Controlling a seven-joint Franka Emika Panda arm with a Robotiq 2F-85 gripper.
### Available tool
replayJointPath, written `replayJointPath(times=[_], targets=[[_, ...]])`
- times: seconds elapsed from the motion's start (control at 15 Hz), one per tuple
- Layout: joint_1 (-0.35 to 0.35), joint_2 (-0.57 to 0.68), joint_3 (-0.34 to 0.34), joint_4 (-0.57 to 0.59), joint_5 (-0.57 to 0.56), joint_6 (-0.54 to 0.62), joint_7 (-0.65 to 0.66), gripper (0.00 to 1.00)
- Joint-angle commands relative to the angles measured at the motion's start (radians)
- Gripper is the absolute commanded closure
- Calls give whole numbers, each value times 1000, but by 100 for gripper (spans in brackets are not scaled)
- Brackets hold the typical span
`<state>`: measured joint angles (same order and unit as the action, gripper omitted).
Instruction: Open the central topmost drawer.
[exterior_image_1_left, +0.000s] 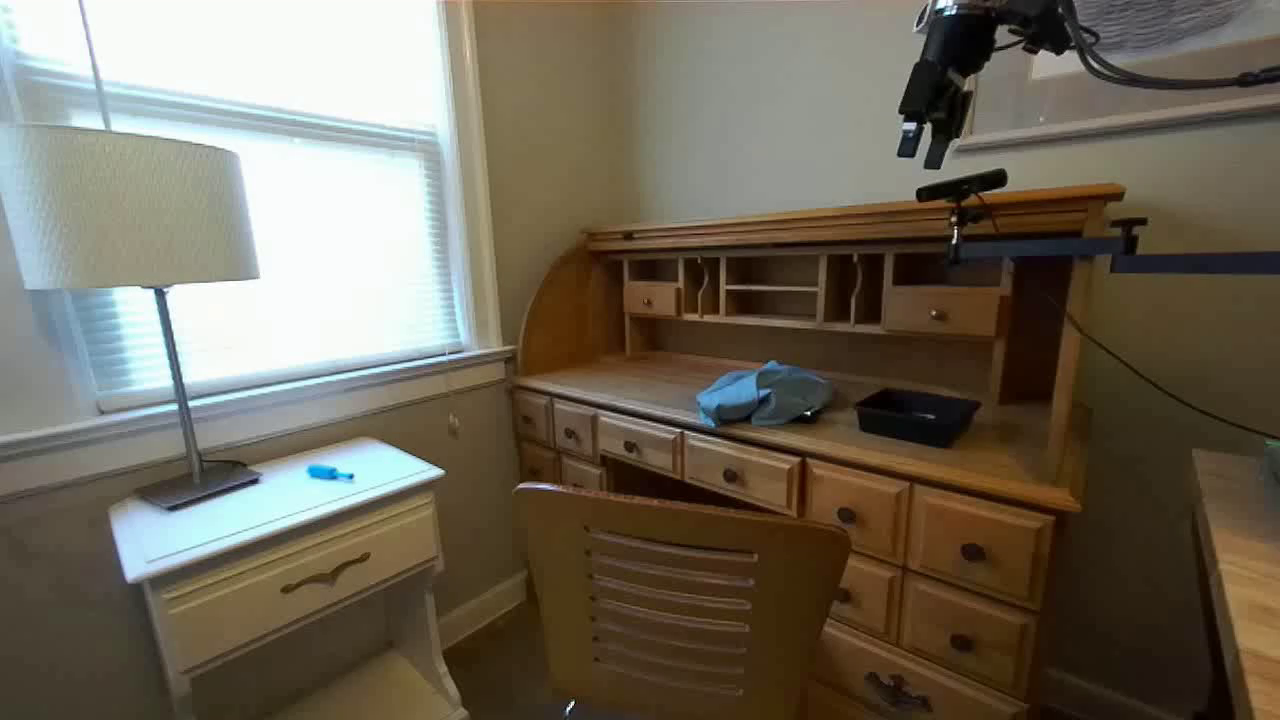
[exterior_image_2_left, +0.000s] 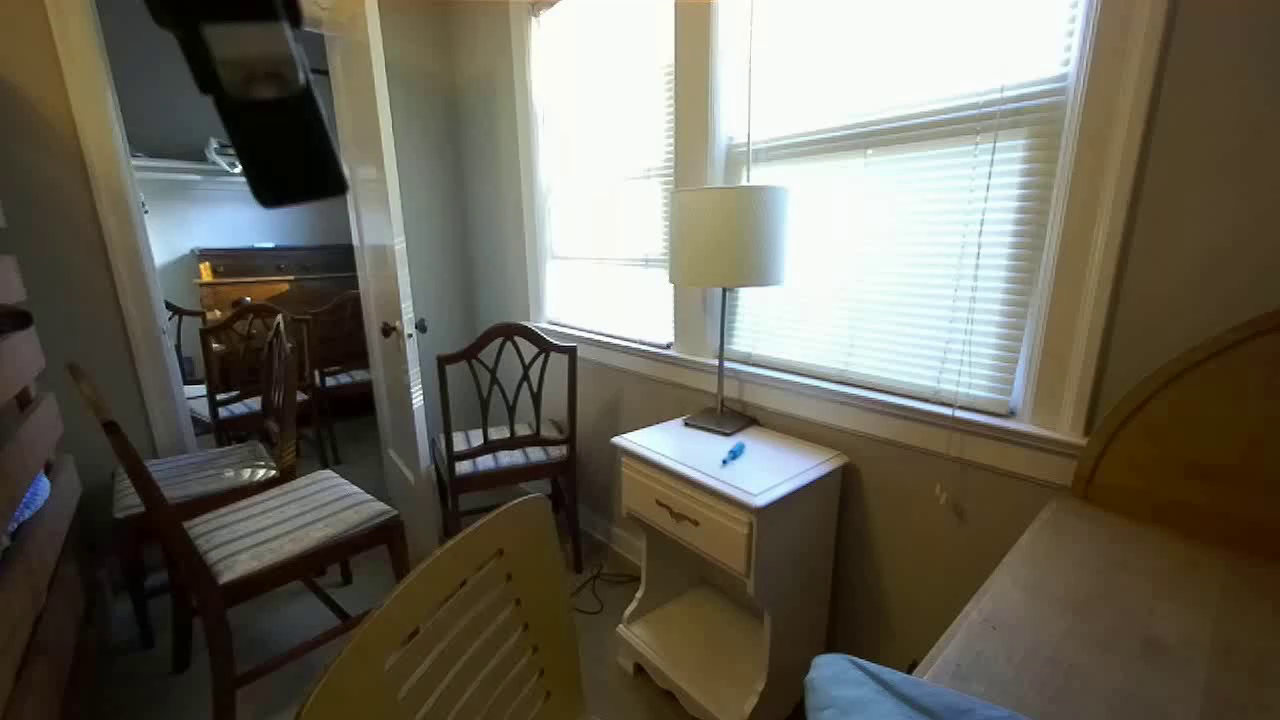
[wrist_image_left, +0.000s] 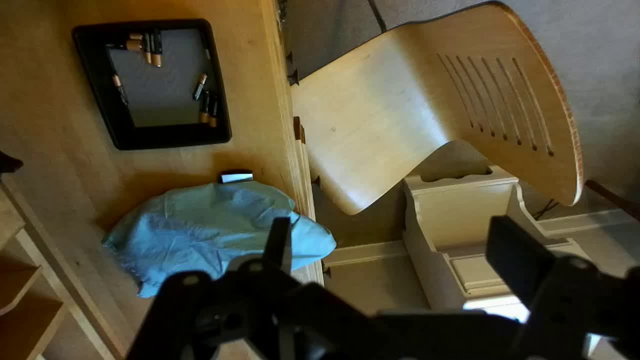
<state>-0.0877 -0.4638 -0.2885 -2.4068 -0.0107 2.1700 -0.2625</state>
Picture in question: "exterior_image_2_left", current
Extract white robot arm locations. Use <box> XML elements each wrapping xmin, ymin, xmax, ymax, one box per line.
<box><xmin>145</xmin><ymin>0</ymin><xmax>347</xmax><ymax>208</ymax></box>

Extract blue pen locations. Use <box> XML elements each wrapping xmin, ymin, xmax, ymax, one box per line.
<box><xmin>722</xmin><ymin>440</ymin><xmax>745</xmax><ymax>467</ymax></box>

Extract dark chair near window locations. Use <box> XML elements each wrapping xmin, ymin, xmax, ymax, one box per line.
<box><xmin>436</xmin><ymin>322</ymin><xmax>583</xmax><ymax>568</ymax></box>

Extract white table lamp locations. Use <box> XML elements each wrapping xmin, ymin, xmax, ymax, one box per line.
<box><xmin>668</xmin><ymin>184</ymin><xmax>787</xmax><ymax>382</ymax></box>

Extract white nightstand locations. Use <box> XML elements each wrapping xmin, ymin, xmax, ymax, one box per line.
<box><xmin>614</xmin><ymin>420</ymin><xmax>850</xmax><ymax>720</ymax></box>

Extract white door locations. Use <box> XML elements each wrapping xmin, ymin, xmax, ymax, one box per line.
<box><xmin>328</xmin><ymin>0</ymin><xmax>436</xmax><ymax>562</ymax></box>

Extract light wooden slatted chair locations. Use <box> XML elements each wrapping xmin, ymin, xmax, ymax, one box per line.
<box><xmin>301</xmin><ymin>496</ymin><xmax>583</xmax><ymax>720</ymax></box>

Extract dark wooden cabinet far room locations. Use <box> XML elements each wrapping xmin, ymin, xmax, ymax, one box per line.
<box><xmin>195</xmin><ymin>245</ymin><xmax>358</xmax><ymax>315</ymax></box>

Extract white window blinds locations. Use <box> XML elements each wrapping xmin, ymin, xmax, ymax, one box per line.
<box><xmin>526</xmin><ymin>0</ymin><xmax>1091</xmax><ymax>418</ymax></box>

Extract blue cloth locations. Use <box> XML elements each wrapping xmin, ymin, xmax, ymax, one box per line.
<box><xmin>804</xmin><ymin>653</ymin><xmax>1026</xmax><ymax>720</ymax></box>

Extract dark chair striped cushion behind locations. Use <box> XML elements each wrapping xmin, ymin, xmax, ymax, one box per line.
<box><xmin>109</xmin><ymin>310</ymin><xmax>304</xmax><ymax>647</ymax></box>

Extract dark chair striped cushion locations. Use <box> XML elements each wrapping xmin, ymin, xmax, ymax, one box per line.
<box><xmin>109</xmin><ymin>310</ymin><xmax>304</xmax><ymax>647</ymax></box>
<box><xmin>68</xmin><ymin>364</ymin><xmax>410</xmax><ymax>720</ymax></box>

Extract dark chair far room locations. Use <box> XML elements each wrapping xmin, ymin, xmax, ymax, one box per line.
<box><xmin>168</xmin><ymin>302</ymin><xmax>304</xmax><ymax>444</ymax></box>

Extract dark chair striped cushion front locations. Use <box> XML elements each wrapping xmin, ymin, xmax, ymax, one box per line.
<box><xmin>68</xmin><ymin>364</ymin><xmax>410</xmax><ymax>720</ymax></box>

